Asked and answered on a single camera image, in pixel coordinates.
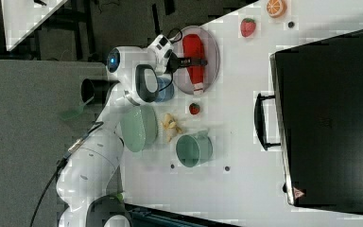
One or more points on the green perforated strainer basket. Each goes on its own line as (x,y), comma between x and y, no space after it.
(139,128)

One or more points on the red ketchup bottle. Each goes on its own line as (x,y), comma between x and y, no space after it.
(193,47)

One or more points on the small red tomato toy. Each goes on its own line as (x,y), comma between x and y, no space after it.
(194,108)

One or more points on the orange slice toy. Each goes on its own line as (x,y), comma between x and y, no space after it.
(276,8)

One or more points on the blue round bowl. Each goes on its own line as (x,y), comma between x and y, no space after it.
(166,89)

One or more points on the peeled banana toy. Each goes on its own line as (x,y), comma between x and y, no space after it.
(170,126)

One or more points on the green mug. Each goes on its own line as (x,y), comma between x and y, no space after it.
(194,149)

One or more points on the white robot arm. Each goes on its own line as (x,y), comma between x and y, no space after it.
(90,163)

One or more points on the red strawberry toy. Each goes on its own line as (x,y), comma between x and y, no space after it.
(247,27)

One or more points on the pink round plate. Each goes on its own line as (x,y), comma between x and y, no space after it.
(181,76)

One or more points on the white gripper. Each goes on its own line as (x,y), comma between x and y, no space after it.
(167,61)

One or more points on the black toaster oven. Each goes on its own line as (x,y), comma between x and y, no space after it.
(318,95)

